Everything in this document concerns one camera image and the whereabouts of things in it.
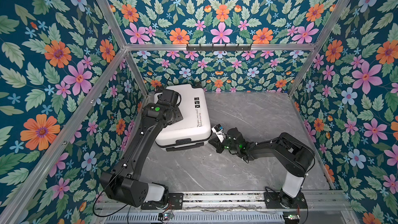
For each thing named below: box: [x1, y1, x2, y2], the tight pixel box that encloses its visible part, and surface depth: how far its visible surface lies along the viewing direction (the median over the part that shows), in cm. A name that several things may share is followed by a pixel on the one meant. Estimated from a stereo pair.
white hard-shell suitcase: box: [153, 84, 212, 152], surface depth 84 cm
